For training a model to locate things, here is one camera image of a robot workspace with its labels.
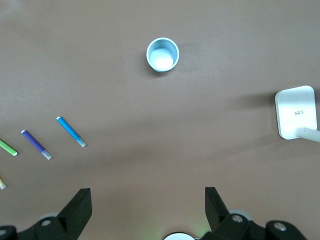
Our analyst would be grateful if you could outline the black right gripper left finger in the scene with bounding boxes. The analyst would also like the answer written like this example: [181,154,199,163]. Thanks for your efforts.
[0,188,93,240]

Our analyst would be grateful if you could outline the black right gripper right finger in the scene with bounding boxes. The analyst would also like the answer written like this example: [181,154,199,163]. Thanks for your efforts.
[199,186,307,240]

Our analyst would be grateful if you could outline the blue marker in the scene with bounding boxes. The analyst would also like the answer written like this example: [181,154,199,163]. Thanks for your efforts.
[56,116,87,148]

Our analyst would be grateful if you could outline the purple marker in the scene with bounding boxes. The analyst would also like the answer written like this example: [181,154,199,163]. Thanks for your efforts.
[20,129,53,161]

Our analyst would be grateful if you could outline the green marker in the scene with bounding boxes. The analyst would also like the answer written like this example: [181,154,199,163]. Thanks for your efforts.
[0,138,19,157]

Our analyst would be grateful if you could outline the light blue plastic cup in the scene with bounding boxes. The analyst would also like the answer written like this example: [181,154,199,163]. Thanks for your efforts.
[146,37,180,74]

